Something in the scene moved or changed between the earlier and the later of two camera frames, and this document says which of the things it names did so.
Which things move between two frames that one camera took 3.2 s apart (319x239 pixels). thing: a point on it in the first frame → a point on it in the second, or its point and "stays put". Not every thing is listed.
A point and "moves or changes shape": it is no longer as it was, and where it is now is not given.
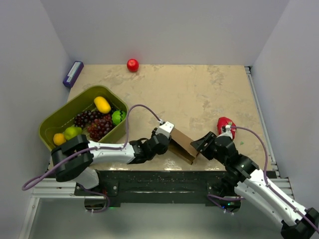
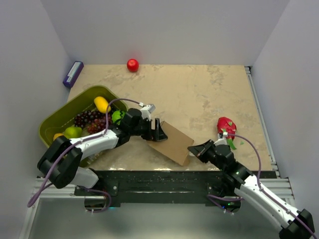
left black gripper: x=153 y=133 → x=156 y=135
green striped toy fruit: x=117 y=116 stays put
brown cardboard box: x=180 y=146 moves or changes shape
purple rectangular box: x=73 y=73 stays put
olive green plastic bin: x=64 y=119 stays put
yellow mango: x=102 y=105 stays put
